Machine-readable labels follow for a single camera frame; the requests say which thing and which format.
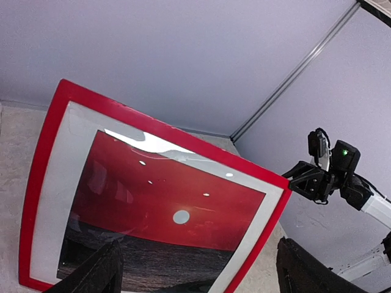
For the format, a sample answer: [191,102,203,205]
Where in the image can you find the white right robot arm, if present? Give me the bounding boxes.
[283,139,390,228]

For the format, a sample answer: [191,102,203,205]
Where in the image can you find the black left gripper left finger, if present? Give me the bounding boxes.
[45,241,124,293]

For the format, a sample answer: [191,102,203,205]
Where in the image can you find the right aluminium corner post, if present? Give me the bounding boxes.
[229,1,360,144]

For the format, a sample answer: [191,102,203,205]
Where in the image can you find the red wooden picture frame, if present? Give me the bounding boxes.
[18,78,293,293]

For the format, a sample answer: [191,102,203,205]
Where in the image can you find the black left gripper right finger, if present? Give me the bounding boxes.
[276,237,365,293]

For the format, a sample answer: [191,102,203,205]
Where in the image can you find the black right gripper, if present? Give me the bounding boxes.
[282,161,338,204]

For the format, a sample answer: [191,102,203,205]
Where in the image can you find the red and black photo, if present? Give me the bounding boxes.
[57,131,265,292]

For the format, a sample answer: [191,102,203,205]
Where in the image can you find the white photo mat border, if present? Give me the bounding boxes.
[29,100,285,293]

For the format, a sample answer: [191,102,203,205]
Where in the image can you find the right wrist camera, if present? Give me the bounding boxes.
[307,128,331,172]

